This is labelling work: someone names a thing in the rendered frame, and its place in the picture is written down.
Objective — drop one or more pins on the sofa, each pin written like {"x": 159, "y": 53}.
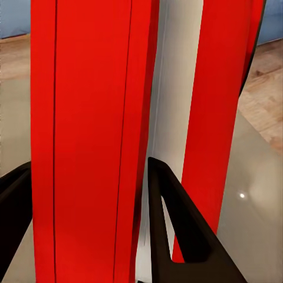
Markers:
{"x": 15, "y": 21}

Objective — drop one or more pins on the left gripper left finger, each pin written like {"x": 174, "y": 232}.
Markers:
{"x": 15, "y": 212}

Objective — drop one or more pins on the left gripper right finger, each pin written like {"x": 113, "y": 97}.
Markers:
{"x": 206, "y": 260}

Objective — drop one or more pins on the radio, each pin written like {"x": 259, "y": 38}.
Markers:
{"x": 114, "y": 82}

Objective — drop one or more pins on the coffee table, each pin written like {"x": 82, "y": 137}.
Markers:
{"x": 251, "y": 220}

